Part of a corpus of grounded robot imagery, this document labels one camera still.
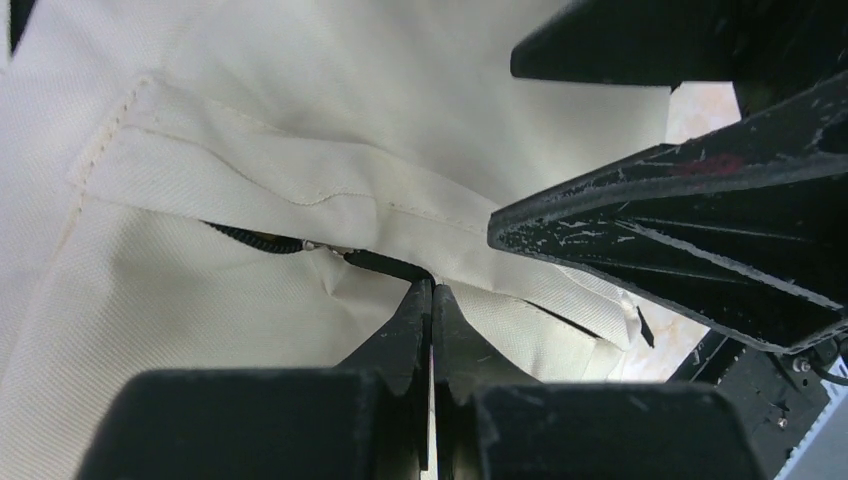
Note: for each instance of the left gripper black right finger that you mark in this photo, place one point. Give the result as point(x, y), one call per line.
point(495, 421)

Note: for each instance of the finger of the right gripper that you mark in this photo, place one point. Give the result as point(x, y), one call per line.
point(743, 230)
point(634, 43)

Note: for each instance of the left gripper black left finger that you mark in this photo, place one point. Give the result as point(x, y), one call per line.
point(365, 418)

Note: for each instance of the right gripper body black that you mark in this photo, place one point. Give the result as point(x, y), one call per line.
point(786, 47)

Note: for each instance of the beige canvas student bag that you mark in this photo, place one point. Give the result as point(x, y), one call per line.
point(177, 175)

